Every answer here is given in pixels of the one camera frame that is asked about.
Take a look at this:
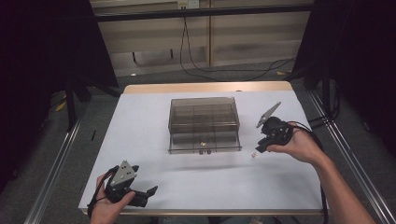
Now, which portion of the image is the person's left hand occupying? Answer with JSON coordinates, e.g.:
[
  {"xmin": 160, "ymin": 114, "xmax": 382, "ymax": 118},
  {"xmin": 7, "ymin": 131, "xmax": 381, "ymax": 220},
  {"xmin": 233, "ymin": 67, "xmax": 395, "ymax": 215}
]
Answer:
[{"xmin": 90, "ymin": 174, "xmax": 136, "ymax": 224}]

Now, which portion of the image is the smoky clear drawer box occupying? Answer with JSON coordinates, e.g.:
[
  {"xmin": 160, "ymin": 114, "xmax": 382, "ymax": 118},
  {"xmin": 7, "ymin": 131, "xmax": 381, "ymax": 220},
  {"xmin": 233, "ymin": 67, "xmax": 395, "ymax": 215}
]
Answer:
[{"xmin": 167, "ymin": 96, "xmax": 241, "ymax": 135}]

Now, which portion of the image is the metal floor rail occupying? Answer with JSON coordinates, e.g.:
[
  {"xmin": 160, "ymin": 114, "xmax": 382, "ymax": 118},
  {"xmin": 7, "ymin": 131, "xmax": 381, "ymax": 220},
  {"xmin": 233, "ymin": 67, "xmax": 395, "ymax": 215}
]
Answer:
[
  {"xmin": 307, "ymin": 91, "xmax": 396, "ymax": 224},
  {"xmin": 23, "ymin": 116, "xmax": 83, "ymax": 224}
]

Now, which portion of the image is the black metal stand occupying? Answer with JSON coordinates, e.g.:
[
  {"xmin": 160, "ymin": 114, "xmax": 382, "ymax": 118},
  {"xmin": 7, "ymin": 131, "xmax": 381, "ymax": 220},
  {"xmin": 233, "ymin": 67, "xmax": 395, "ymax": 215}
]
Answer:
[
  {"xmin": 304, "ymin": 60, "xmax": 341, "ymax": 129},
  {"xmin": 64, "ymin": 73, "xmax": 92, "ymax": 133}
]

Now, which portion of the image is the white table mat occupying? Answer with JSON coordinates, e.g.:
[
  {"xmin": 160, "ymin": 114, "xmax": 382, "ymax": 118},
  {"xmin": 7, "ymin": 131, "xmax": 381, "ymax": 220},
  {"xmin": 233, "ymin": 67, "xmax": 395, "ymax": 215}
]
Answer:
[{"xmin": 78, "ymin": 90, "xmax": 325, "ymax": 212}]

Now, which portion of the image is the black horizontal bar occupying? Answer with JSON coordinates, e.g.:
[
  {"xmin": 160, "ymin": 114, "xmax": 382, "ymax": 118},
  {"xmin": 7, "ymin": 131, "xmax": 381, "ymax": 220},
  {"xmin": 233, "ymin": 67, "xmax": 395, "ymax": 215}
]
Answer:
[{"xmin": 93, "ymin": 3, "xmax": 313, "ymax": 22}]

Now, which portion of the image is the dark curtain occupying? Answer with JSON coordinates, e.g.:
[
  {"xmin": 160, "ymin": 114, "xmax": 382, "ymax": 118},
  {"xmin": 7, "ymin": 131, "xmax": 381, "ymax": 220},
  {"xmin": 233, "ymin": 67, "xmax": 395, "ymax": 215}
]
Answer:
[
  {"xmin": 0, "ymin": 0, "xmax": 120, "ymax": 194},
  {"xmin": 291, "ymin": 0, "xmax": 396, "ymax": 157}
]

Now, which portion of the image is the person's right hand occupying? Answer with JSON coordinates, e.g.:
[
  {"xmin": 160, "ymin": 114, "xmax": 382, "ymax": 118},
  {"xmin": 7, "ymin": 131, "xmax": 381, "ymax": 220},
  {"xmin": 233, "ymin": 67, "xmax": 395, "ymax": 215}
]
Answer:
[{"xmin": 266, "ymin": 121, "xmax": 327, "ymax": 166}]

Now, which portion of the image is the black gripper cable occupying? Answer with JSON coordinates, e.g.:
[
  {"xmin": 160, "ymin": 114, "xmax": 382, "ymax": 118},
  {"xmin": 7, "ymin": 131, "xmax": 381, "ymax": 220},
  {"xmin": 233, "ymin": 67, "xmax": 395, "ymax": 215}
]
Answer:
[
  {"xmin": 86, "ymin": 165, "xmax": 121, "ymax": 219},
  {"xmin": 287, "ymin": 119, "xmax": 330, "ymax": 224}
]

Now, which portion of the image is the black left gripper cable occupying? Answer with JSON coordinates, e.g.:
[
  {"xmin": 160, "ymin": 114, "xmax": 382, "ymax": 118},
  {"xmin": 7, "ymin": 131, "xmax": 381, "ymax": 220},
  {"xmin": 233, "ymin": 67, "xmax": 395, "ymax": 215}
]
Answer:
[{"xmin": 86, "ymin": 165, "xmax": 121, "ymax": 219}]

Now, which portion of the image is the black floor cable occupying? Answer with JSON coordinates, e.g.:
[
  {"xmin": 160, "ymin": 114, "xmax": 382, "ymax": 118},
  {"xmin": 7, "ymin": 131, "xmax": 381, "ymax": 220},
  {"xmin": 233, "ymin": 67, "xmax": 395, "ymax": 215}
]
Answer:
[{"xmin": 178, "ymin": 16, "xmax": 297, "ymax": 82}]

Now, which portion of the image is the wooden table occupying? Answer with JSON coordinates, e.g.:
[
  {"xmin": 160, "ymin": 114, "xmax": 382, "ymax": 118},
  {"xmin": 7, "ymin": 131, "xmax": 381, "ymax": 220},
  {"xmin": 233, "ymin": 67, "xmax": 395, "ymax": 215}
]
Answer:
[{"xmin": 78, "ymin": 80, "xmax": 325, "ymax": 217}]

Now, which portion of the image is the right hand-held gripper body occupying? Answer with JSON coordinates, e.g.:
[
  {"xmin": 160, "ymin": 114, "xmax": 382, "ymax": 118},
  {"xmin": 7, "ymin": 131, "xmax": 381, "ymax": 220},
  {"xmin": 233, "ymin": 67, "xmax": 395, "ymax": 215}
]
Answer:
[{"xmin": 255, "ymin": 101, "xmax": 294, "ymax": 147}]

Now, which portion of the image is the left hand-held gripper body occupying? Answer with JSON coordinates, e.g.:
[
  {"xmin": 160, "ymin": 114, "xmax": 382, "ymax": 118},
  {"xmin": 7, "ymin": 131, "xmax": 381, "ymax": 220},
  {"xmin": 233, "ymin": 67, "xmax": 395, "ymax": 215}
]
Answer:
[{"xmin": 104, "ymin": 160, "xmax": 149, "ymax": 208}]

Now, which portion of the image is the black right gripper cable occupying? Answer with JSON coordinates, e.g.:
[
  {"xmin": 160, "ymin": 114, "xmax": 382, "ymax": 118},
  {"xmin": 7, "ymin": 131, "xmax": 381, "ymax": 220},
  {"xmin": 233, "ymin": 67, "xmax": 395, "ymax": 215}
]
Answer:
[{"xmin": 287, "ymin": 119, "xmax": 330, "ymax": 224}]

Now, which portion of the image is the white wall socket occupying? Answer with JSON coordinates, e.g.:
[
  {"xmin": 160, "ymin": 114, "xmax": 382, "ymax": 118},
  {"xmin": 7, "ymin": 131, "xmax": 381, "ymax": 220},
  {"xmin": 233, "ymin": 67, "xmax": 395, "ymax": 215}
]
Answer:
[{"xmin": 177, "ymin": 0, "xmax": 201, "ymax": 10}]

